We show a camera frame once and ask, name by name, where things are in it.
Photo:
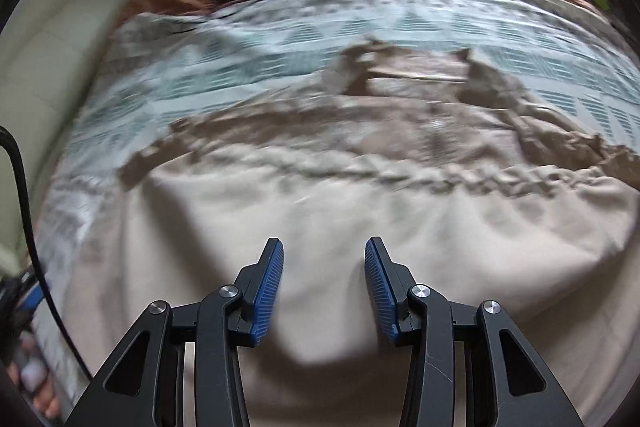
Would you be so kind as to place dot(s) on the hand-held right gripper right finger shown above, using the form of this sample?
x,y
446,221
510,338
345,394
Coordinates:
x,y
382,297

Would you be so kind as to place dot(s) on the cream padded headboard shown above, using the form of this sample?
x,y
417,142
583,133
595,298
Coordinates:
x,y
60,57

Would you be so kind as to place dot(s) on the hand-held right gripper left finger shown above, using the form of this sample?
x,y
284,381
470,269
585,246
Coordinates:
x,y
265,297

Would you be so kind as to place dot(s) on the beige pants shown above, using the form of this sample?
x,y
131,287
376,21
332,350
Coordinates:
x,y
350,207

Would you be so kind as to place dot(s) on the person's left hand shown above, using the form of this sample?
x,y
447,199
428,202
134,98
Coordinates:
x,y
42,399

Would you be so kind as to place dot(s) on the patterned white blanket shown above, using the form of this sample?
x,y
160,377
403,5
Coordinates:
x,y
300,22

